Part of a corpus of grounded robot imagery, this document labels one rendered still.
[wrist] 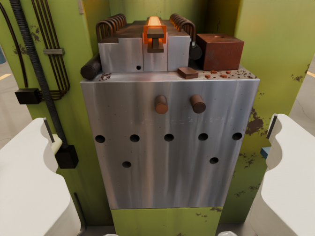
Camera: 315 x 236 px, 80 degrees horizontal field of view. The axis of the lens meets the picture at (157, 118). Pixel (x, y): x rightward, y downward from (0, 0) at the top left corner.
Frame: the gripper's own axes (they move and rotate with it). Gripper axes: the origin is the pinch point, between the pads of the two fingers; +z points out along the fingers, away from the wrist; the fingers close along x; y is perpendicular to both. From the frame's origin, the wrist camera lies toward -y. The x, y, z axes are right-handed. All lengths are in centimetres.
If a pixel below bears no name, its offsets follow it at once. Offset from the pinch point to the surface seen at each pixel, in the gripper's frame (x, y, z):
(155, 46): -0.1, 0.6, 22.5
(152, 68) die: -0.8, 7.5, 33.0
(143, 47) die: -2.7, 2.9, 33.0
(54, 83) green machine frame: -32, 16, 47
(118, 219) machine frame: -14, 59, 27
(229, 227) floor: 39, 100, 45
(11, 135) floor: -134, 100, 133
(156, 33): 0.1, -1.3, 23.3
